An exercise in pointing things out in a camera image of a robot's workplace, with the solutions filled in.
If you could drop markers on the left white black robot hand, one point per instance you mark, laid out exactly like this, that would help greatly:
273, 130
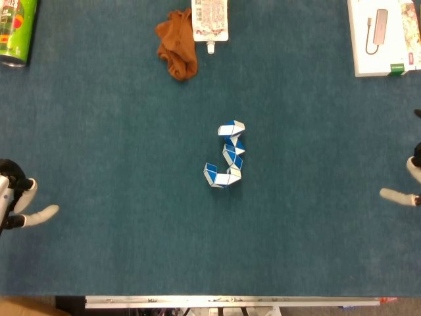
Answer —
19, 194

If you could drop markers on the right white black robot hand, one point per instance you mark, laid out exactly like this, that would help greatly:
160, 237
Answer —
399, 197

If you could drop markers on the blue felt table mat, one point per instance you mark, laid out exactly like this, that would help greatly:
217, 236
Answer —
115, 230

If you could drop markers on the brown cardboard box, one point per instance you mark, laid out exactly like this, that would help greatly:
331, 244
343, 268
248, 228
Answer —
26, 307

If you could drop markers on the white USB hub box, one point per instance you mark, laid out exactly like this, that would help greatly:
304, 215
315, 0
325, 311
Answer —
378, 39

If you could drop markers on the green Pringles can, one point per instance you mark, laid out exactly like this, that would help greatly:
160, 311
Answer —
14, 29

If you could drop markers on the blue white snake puzzle toy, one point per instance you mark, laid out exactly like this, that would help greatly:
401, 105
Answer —
232, 158

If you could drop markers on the orange crumpled cloth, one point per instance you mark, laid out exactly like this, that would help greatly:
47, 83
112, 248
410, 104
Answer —
179, 46

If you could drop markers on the white spouted refill pouch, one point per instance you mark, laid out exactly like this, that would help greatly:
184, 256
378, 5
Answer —
210, 19

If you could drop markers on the aluminium table edge rail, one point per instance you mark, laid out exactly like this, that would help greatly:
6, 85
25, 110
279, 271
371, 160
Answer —
230, 301

